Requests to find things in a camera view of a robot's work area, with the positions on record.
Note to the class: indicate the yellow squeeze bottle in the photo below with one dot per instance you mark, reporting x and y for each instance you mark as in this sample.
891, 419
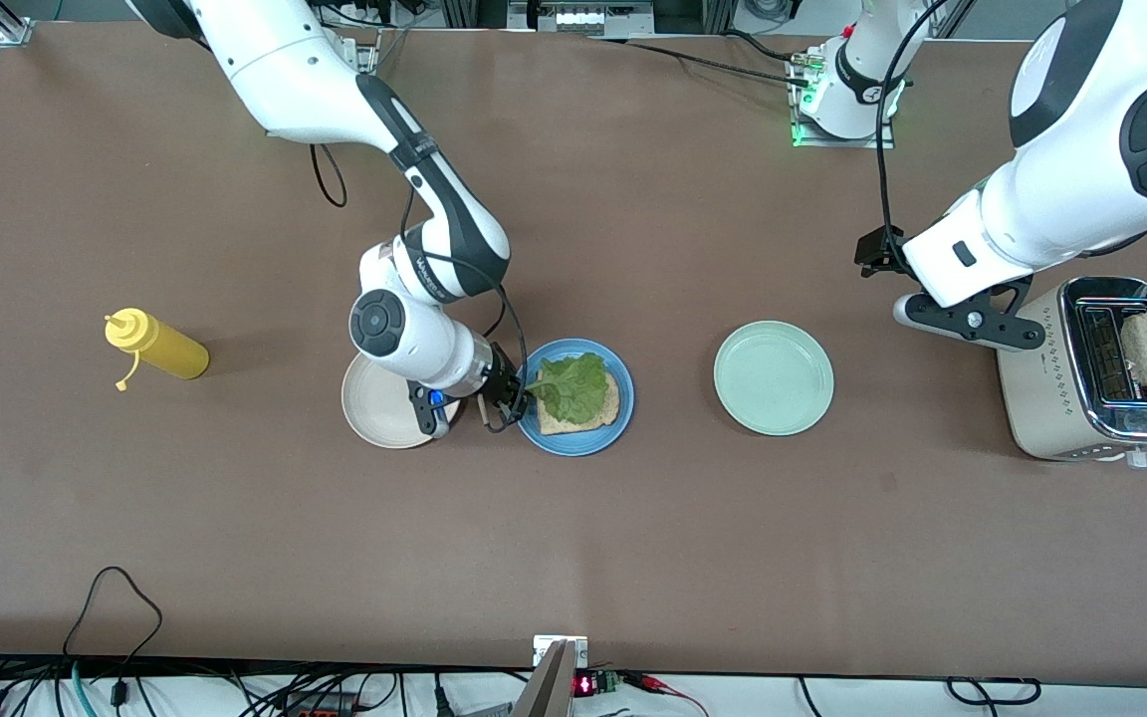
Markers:
160, 347

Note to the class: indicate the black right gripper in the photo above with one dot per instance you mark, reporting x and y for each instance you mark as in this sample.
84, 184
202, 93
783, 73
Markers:
501, 375

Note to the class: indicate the cream and chrome toaster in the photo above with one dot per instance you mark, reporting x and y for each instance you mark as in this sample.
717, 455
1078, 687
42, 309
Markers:
1051, 398

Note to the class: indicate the red clip lead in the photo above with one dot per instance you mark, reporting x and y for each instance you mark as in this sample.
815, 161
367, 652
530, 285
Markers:
645, 682

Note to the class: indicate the green lettuce leaf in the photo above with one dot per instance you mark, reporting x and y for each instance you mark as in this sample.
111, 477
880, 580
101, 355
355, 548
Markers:
573, 388

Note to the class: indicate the grey metal camera stand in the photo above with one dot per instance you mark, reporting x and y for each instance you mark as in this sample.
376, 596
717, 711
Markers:
559, 682

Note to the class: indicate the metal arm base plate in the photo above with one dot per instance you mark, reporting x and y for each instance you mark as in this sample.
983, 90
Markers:
366, 55
882, 142

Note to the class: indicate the blue round plate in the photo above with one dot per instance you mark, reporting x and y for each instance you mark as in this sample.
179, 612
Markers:
573, 445

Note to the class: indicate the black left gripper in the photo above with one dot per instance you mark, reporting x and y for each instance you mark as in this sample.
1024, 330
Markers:
876, 253

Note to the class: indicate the beige round plate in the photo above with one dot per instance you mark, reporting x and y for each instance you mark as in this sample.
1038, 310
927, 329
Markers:
374, 418

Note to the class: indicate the aluminium frame profile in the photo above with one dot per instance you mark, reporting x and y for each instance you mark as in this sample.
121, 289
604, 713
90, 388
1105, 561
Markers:
6, 25

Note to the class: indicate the light green round plate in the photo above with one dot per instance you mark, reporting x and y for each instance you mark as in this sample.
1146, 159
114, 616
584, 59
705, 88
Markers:
774, 378

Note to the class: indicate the red LED display module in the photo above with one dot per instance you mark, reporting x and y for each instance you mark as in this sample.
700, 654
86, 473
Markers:
584, 685

